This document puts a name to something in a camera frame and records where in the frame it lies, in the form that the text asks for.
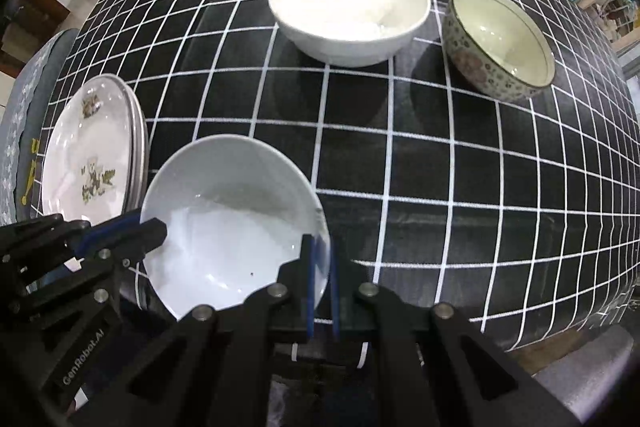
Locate floral patterned ceramic bowl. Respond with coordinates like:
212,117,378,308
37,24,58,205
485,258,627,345
442,0,557,102

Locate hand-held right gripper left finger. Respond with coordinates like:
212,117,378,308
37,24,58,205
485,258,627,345
67,234,317,427

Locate chair with grey-blue lace cover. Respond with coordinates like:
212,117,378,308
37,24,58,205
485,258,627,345
0,29,81,228

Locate white plate pink flowers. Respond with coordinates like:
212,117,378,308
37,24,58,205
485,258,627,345
112,77,145,216

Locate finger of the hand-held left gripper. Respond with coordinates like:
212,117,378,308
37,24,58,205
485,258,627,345
10,213,169,324

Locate black checked tablecloth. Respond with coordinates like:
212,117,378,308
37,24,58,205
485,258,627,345
30,0,640,353

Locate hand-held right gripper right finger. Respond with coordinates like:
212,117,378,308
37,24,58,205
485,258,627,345
327,249,583,427

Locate white bowl blue pattern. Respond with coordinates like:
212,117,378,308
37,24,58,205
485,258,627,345
140,134,332,321

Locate plain white bowl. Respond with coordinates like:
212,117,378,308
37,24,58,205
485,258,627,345
268,0,431,68

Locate arched floor mirror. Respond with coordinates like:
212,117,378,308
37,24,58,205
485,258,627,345
585,0,640,50

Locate grey seat cushion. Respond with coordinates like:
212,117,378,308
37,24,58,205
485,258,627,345
525,322,637,419

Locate small white plate grey flowers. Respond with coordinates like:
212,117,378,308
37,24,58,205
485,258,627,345
41,75,137,225

